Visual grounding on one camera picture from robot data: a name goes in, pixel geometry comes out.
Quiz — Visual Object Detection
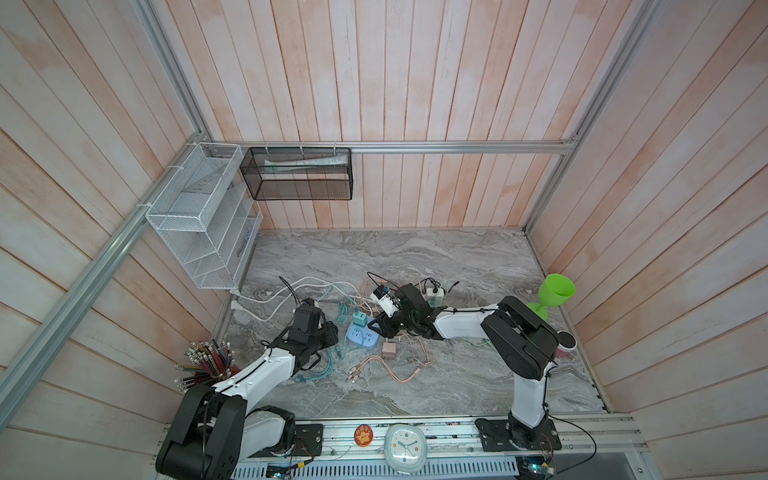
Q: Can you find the pink usb charger plug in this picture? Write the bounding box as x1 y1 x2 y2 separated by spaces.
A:
381 342 397 360

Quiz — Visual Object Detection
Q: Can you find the blue power strip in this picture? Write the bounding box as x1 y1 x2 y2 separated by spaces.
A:
345 324 380 349

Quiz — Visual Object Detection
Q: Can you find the teal usb charger plug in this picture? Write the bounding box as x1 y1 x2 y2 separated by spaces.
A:
352 311 368 327

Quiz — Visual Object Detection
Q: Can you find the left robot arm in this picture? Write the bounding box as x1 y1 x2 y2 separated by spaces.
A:
155 298 338 479

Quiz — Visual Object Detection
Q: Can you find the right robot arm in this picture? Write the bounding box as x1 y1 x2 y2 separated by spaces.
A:
368 284 577 433

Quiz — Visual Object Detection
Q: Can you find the white power strip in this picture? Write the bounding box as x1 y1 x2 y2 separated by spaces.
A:
426 287 445 308

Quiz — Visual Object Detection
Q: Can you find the red pencil cup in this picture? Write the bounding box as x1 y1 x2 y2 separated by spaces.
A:
174 339 241 393

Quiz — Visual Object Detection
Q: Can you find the red round sticker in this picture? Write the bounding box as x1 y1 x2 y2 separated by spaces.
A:
353 424 374 447

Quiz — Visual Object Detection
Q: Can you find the white alarm clock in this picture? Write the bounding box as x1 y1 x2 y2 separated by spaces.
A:
384 424 428 474

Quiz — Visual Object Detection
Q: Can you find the green plastic goblet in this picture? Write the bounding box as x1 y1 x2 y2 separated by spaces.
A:
527 273 576 321

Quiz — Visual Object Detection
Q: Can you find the pink cup black lid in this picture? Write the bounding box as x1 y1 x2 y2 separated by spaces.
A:
556 330 578 358

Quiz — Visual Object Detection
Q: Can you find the black mesh basket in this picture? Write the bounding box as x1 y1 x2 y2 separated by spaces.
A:
240 146 354 201

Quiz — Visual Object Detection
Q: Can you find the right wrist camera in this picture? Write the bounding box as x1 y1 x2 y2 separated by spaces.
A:
369 285 399 318

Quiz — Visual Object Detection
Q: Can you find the teal charging cable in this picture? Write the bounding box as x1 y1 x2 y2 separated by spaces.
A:
293 287 352 384

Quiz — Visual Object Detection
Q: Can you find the pink charging cable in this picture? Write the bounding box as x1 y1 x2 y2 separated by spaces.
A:
346 272 432 385

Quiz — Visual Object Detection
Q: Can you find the white power cord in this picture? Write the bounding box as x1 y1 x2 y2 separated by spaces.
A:
229 275 361 322

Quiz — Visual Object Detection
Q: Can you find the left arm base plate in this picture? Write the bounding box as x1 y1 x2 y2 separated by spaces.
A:
251 423 324 458

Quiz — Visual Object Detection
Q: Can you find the white wire mesh shelf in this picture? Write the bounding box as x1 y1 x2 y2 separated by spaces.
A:
146 143 263 291

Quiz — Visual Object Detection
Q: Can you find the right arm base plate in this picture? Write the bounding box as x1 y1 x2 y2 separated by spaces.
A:
475 417 562 452

